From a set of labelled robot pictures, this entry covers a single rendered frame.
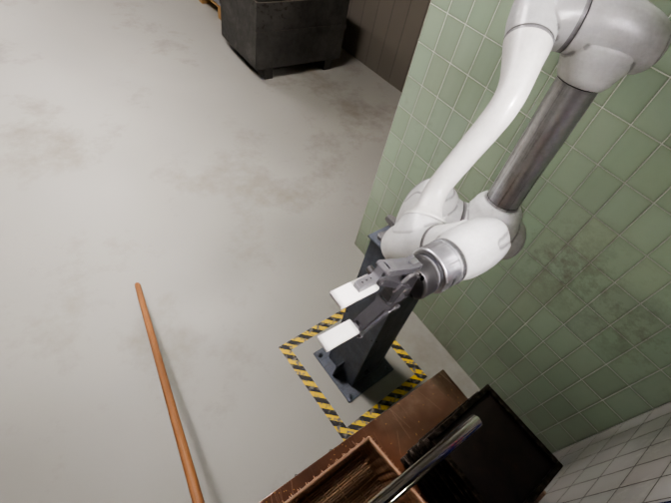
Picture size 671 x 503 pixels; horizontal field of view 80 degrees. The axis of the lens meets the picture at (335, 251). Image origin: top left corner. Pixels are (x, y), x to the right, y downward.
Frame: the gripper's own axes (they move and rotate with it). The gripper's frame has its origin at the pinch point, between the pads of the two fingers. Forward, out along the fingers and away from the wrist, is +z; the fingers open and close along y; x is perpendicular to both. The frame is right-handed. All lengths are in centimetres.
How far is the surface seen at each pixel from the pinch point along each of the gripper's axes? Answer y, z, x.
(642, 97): -10, -117, 12
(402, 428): 90, -39, -13
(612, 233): 29, -117, -8
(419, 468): 30.5, -10.6, -24.1
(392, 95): 148, -277, 247
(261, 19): 92, -157, 312
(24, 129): 148, 40, 300
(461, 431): 30.5, -23.4, -24.0
